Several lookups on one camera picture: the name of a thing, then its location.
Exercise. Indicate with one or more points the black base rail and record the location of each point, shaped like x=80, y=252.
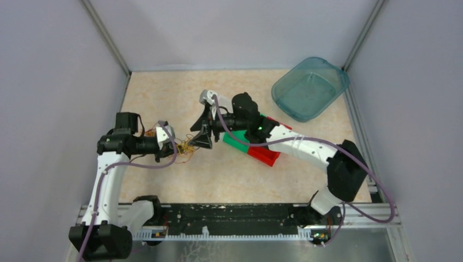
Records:
x=272, y=219

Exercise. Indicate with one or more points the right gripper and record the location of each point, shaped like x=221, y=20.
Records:
x=202, y=140

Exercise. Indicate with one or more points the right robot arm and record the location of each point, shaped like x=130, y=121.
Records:
x=242, y=121

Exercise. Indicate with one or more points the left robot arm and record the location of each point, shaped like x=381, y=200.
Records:
x=102, y=233

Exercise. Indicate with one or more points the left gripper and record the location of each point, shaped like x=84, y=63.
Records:
x=165, y=150

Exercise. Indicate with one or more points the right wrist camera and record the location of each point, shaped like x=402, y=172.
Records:
x=210, y=97

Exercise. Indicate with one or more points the red plastic bin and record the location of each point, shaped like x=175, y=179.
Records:
x=266, y=153

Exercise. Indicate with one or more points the teal transparent tub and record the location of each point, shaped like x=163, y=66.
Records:
x=305, y=91

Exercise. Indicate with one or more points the green plastic bin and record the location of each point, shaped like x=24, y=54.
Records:
x=237, y=142

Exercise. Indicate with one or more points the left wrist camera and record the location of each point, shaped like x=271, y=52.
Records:
x=164, y=133

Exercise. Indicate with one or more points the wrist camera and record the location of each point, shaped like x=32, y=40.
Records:
x=164, y=133
x=210, y=97

